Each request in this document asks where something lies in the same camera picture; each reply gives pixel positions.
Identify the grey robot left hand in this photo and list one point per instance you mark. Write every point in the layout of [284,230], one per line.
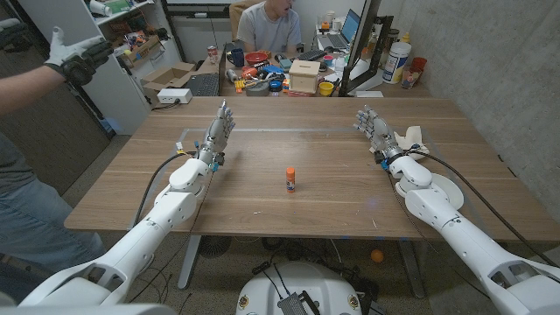
[216,135]

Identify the white bowl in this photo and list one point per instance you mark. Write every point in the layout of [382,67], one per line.
[452,192]

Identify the teal container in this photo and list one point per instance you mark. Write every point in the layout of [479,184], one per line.
[286,65]

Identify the small black keyboard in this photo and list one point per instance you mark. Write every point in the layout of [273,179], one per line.
[311,55]

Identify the grey table leg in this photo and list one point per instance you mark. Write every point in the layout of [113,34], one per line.
[189,262]
[411,267]

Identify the orange glue stick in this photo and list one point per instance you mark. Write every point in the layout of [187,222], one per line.
[290,180]

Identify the black computer monitor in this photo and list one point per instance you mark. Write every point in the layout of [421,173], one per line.
[356,48]

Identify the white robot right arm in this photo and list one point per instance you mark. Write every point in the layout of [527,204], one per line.
[464,236]

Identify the red bowl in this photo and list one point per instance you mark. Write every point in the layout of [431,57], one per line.
[256,58]

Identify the yellow cup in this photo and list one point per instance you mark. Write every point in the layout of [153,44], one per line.
[326,88]

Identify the grey tape roll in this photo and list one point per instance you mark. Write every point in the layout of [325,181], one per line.
[257,89]

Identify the yellow cap bottle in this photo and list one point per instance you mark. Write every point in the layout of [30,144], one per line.
[405,38]

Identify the black monitor stand frame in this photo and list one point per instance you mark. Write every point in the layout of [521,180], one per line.
[385,39]

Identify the cardboard box with clutter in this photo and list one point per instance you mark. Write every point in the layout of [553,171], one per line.
[142,52]

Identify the beige cloth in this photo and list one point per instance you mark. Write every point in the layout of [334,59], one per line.
[413,133]

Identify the open laptop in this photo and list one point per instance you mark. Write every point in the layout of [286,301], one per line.
[343,35]

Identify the orange ball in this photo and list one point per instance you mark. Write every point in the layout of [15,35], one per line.
[377,256]

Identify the gloved person left hand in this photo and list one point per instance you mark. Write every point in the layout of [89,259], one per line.
[12,35]

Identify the dark blue mug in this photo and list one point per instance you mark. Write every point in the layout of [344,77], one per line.
[237,58]

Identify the white shelf unit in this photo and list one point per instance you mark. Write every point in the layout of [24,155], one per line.
[114,109]

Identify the tan chair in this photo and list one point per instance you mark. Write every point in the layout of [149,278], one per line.
[236,17]

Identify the grey finned electronics box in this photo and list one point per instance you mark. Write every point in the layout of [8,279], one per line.
[291,305]

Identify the white robot torso base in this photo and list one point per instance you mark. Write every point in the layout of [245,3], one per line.
[302,280]

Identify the red cup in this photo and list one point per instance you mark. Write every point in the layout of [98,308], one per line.
[419,63]

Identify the soda can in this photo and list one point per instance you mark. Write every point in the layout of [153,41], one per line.
[212,54]

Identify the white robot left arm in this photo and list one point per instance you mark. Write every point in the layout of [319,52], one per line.
[149,232]

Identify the standing person right forearm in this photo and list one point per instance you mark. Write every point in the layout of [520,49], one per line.
[26,89]

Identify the large black keyboard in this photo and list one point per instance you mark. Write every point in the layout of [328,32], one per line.
[203,85]

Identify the white canister blue label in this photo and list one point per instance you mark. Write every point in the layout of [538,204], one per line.
[396,63]

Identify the light wooden box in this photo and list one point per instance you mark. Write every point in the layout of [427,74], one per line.
[304,76]

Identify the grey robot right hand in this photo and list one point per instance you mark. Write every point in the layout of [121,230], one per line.
[380,133]

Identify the gloved person right hand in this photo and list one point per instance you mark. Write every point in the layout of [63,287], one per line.
[74,57]

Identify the clear glass with items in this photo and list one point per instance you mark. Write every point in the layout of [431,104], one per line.
[410,78]

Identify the white power box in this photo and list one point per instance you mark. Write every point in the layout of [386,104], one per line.
[174,96]

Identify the seated person grey shirt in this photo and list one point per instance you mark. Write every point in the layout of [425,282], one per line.
[267,30]

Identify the standing person in jeans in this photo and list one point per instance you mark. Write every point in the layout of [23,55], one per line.
[35,219]

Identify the open cardboard box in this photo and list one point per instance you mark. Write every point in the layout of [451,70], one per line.
[168,79]

